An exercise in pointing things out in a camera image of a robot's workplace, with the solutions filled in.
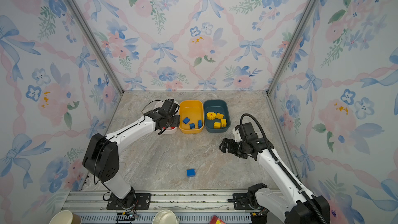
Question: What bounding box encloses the white plastic container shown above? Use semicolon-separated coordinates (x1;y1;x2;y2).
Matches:
154;102;179;134

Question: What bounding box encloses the yellow lego brick cube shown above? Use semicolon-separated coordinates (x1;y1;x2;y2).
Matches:
213;122;221;129

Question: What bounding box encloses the yellow plastic container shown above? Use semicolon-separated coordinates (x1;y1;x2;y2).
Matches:
179;100;205;134

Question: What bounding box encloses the yellow lego brick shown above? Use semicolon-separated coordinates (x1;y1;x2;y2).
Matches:
221;119;227;128
216;113;224;120

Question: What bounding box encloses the dark teal plastic container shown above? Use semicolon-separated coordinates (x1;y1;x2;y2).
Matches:
204;100;231;133

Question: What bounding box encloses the yellow duck lego piece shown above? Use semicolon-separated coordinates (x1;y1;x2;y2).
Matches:
206;112;217;120

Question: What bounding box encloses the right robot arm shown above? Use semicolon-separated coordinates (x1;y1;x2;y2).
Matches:
219;138;331;224

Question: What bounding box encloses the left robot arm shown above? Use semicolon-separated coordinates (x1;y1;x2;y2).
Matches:
83;99;180;210

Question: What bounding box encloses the red packet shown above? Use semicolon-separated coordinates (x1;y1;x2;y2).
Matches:
209;215;226;224

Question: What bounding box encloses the white bowl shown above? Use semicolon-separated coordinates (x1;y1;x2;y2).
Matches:
152;209;180;224

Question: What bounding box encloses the paper cup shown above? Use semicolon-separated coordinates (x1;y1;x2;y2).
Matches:
49;210;82;224

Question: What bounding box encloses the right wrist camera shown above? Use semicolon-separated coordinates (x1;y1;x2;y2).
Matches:
233;122;258;143

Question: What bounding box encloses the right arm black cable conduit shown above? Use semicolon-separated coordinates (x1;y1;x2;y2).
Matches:
239;113;327;224

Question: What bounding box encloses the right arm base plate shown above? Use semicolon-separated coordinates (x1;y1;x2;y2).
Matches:
229;192;259;210

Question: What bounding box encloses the aluminium mounting rail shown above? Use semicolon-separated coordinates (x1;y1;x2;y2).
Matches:
62;189;247;213

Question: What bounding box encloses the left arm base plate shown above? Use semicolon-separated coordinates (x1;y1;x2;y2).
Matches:
106;193;152;211

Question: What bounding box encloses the left aluminium corner post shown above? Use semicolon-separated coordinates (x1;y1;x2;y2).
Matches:
65;0;124;95

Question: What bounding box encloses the aluminium corner post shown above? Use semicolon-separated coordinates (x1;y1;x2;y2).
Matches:
65;0;124;95
266;0;319;97

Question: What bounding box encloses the right aluminium corner post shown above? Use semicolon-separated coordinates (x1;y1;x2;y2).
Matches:
266;0;319;97

